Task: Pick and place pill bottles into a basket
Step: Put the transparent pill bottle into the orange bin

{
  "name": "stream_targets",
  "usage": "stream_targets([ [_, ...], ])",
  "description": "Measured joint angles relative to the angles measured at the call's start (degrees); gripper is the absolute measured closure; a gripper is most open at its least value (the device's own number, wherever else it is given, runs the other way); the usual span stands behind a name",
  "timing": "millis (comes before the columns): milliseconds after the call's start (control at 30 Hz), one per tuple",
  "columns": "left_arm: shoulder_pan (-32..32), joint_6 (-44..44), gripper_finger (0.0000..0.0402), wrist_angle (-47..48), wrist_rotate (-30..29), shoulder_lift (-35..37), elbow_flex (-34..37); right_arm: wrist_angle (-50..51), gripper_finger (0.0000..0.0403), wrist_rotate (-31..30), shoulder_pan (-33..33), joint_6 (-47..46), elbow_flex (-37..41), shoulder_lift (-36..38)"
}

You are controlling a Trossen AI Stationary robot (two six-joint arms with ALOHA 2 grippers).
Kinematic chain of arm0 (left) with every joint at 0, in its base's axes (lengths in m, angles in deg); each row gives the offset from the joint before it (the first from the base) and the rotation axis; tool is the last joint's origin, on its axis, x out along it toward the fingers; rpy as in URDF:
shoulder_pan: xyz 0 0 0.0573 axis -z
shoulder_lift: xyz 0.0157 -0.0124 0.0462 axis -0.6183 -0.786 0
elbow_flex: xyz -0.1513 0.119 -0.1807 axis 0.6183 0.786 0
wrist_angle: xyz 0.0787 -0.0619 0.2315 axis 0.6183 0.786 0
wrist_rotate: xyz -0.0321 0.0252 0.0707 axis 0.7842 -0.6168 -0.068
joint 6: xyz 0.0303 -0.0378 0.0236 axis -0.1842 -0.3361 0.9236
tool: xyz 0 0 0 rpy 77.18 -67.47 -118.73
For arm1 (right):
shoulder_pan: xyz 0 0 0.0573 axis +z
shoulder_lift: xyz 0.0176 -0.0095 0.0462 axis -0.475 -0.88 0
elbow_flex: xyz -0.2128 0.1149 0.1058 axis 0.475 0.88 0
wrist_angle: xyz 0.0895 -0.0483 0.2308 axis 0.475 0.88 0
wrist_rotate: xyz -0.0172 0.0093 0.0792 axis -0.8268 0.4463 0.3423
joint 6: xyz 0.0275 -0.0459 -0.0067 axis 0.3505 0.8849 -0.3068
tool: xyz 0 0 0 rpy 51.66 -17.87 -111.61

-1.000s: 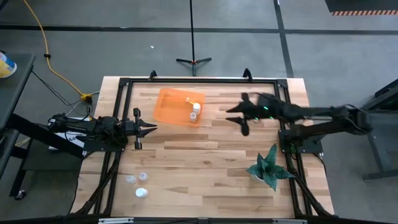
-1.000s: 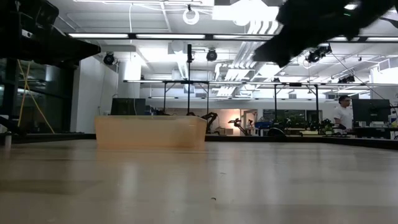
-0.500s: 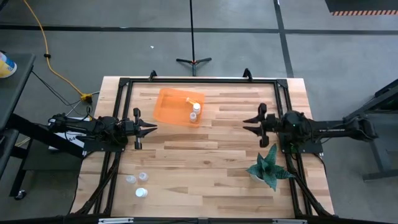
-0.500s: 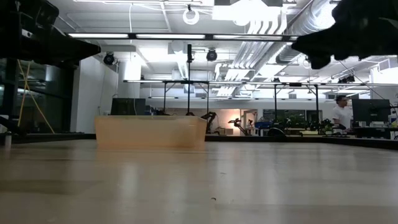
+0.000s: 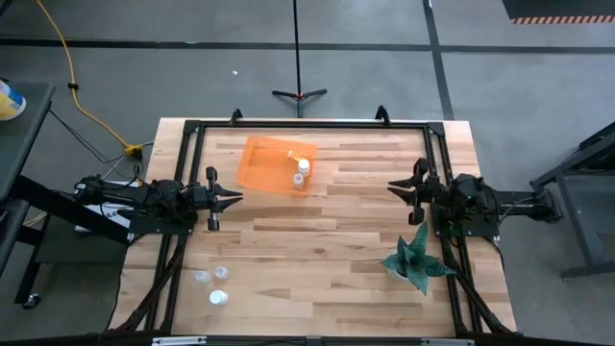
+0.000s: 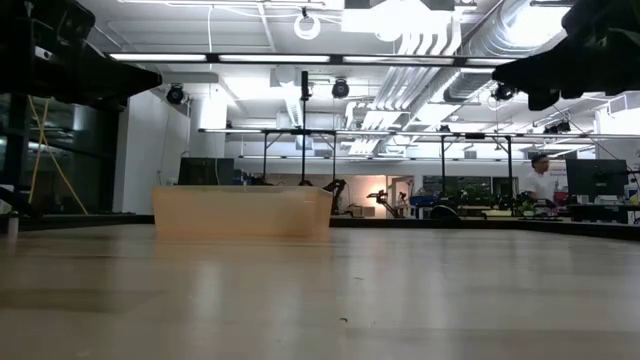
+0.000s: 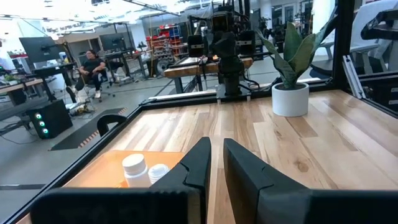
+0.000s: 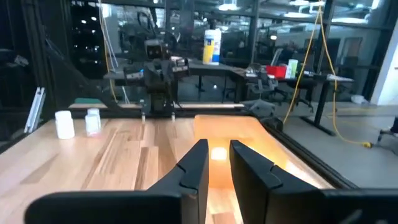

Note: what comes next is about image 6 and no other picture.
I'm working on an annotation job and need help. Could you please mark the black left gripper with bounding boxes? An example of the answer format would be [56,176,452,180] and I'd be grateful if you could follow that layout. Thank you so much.
[28,39,164,109]

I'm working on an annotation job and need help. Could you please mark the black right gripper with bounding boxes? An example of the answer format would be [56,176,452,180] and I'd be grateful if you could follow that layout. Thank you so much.
[492,27,640,113]

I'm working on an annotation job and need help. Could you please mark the orange translucent plastic basket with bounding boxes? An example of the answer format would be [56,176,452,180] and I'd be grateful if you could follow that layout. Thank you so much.
[151,184,335,241]

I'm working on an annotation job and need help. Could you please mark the person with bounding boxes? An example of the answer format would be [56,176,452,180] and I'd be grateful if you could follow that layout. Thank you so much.
[523,152,557,209]

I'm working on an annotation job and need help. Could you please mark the large black monitor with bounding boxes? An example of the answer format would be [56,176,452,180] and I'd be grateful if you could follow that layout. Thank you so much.
[565,158,629,199]

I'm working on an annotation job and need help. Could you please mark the background green potted plant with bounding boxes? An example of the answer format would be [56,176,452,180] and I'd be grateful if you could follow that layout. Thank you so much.
[519,192,539,216]

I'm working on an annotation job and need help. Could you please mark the small black monitor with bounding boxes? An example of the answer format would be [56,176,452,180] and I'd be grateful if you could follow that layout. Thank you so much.
[178,157,235,187]

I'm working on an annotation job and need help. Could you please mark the black tripod pole stand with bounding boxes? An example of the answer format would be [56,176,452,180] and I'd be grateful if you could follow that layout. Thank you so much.
[298,69,312,187]

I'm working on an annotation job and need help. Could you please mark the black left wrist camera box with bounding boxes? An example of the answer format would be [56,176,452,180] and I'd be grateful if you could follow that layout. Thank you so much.
[58,0,97,44]

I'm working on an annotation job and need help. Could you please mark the background black rig frame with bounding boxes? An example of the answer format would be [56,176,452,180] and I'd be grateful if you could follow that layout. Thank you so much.
[438,130,515,197]
[259,128,339,187]

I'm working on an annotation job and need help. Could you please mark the white hanging ring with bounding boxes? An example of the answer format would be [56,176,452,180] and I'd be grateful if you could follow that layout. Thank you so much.
[293,12,322,41]

